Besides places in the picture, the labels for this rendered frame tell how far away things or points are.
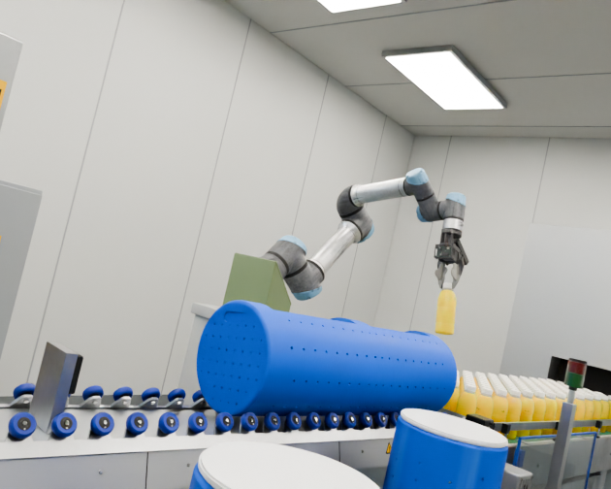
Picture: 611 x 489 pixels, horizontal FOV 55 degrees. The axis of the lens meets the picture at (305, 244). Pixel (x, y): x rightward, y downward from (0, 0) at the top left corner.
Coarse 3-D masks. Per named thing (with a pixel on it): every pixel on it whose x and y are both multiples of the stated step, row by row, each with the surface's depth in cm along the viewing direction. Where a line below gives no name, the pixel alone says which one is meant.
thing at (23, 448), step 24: (192, 432) 127; (216, 432) 132; (240, 432) 137; (264, 432) 142; (288, 432) 147; (312, 432) 153; (336, 432) 160; (360, 432) 167; (384, 432) 175; (0, 456) 98; (24, 456) 100; (48, 456) 103
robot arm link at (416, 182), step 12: (420, 168) 222; (396, 180) 229; (408, 180) 221; (420, 180) 219; (348, 192) 244; (360, 192) 241; (372, 192) 236; (384, 192) 232; (396, 192) 228; (408, 192) 224; (420, 192) 221; (432, 192) 222; (348, 204) 246; (360, 204) 245
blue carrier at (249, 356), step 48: (240, 336) 144; (288, 336) 142; (336, 336) 156; (384, 336) 175; (432, 336) 201; (240, 384) 140; (288, 384) 141; (336, 384) 153; (384, 384) 167; (432, 384) 185
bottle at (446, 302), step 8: (448, 288) 212; (440, 296) 211; (448, 296) 210; (440, 304) 210; (448, 304) 209; (440, 312) 209; (448, 312) 208; (440, 320) 209; (448, 320) 208; (440, 328) 208; (448, 328) 207
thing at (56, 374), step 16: (48, 352) 116; (64, 352) 111; (48, 368) 115; (64, 368) 111; (48, 384) 113; (64, 384) 111; (32, 400) 117; (48, 400) 112; (64, 400) 112; (48, 416) 110; (48, 432) 110
